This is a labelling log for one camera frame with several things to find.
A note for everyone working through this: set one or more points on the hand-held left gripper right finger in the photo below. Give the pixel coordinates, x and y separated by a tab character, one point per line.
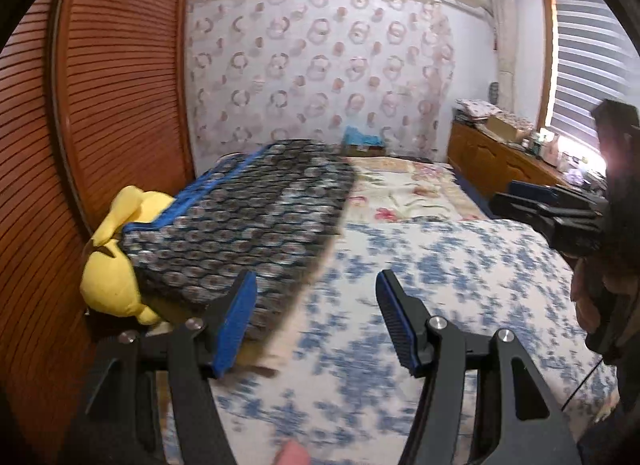
395	325

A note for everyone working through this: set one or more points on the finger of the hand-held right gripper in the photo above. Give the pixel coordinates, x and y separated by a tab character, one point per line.
532	190
520	210

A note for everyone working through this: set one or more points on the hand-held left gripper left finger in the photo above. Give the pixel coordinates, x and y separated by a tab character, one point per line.
235	330

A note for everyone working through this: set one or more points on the navy circle-patterned shirt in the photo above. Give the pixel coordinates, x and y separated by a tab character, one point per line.
240	225

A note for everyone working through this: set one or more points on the person's right hand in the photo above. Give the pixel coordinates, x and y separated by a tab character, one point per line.
587	295

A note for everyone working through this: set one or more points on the person's left hand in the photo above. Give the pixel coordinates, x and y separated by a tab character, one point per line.
292	454

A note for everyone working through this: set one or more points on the pink bottle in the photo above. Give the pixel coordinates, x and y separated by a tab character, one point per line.
551	149

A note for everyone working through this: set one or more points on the navy bed sheet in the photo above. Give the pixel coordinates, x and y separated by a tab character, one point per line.
475	195

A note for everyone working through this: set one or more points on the long wooden cabinet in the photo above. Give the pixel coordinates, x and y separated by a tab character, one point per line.
490	165

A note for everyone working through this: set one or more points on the open cardboard box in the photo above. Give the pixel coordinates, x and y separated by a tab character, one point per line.
507	127

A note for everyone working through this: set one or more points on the white blue-flowered blanket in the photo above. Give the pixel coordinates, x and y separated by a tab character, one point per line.
450	270

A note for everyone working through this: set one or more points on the patterned folded cloth stack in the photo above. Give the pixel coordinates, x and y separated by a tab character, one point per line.
475	109

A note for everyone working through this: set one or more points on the grey striped window blind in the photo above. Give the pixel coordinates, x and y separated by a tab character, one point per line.
595	60

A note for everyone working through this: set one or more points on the yellow plush toy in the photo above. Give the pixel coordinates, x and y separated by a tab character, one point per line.
107	285

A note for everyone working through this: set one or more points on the white pipe cover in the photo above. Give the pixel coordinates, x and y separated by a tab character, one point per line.
502	35

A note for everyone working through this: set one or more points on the small brown cardboard box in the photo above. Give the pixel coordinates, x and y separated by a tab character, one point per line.
367	150

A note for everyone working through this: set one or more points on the blue folded cloth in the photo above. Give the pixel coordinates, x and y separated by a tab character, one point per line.
362	136

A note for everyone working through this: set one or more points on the person's dark clothing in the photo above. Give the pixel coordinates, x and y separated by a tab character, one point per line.
615	425

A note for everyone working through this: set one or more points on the circle-patterned white curtain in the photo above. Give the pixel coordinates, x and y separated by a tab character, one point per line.
320	70

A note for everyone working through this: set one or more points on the brown louvred wooden wardrobe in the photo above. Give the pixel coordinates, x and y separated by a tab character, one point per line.
115	70

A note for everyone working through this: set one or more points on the wooden window frame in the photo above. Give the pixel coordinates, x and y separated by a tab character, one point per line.
547	60

